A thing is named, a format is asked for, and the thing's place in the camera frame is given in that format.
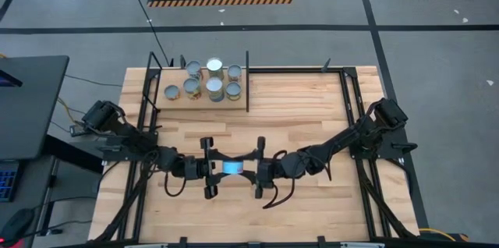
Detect black shelf end frame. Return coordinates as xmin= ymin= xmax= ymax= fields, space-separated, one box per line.
xmin=245 ymin=50 xmax=250 ymax=113
xmin=141 ymin=51 xmax=164 ymax=126

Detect peas can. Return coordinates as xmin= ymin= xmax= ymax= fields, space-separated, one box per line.
xmin=205 ymin=76 xmax=226 ymax=103

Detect white mixed fruit can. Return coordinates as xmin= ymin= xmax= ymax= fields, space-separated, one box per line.
xmin=227 ymin=63 xmax=243 ymax=83

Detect wooden shelf board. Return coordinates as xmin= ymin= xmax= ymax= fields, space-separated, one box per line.
xmin=155 ymin=67 xmax=249 ymax=112

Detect black floor cable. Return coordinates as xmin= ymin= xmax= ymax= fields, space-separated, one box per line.
xmin=123 ymin=0 xmax=173 ymax=66

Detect green red spaghetti can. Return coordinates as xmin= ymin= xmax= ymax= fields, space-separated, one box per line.
xmin=182 ymin=77 xmax=203 ymax=101

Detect black metal table frame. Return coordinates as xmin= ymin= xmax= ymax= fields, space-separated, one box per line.
xmin=93 ymin=55 xmax=420 ymax=248

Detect teal salmon can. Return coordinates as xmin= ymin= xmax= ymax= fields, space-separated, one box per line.
xmin=221 ymin=161 xmax=245 ymax=175

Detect keyboard with blue keys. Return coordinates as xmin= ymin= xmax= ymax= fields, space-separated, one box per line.
xmin=0 ymin=161 xmax=20 ymax=203

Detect short orange label can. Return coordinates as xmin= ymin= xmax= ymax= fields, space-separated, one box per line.
xmin=163 ymin=83 xmax=182 ymax=101

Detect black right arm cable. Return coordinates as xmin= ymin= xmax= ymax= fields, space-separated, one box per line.
xmin=263 ymin=150 xmax=332 ymax=210

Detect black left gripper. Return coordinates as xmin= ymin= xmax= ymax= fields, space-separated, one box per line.
xmin=182 ymin=136 xmax=239 ymax=200

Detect green packet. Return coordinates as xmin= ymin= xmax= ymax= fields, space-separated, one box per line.
xmin=225 ymin=80 xmax=243 ymax=102

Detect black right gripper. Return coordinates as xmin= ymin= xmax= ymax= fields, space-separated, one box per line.
xmin=232 ymin=136 xmax=281 ymax=200

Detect black computer mouse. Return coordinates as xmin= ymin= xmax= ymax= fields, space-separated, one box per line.
xmin=0 ymin=207 xmax=36 ymax=244

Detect yellow floor cable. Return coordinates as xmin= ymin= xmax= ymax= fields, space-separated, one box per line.
xmin=418 ymin=227 xmax=469 ymax=242

